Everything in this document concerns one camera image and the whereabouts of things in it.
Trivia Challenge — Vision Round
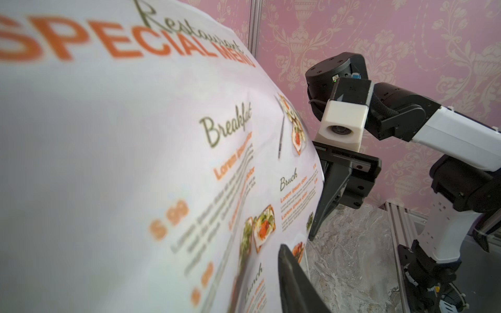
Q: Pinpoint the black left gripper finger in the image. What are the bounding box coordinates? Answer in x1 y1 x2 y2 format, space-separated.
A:
278 244 331 313

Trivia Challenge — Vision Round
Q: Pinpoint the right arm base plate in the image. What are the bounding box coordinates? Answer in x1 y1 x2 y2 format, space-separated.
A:
397 240 470 312

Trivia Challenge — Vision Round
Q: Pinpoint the aluminium rail frame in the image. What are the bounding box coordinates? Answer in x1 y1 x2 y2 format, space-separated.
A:
383 202 427 313

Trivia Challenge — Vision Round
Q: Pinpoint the pink special menu sheet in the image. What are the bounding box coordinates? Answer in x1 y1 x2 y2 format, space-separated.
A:
1 1 323 312

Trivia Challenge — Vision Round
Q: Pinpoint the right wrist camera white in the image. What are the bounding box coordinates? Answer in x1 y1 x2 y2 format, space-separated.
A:
314 77 374 152

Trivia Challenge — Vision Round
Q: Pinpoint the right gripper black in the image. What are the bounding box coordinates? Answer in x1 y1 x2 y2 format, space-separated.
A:
309 142 382 241

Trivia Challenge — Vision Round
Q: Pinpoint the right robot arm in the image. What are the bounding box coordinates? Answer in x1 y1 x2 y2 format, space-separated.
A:
287 48 500 312

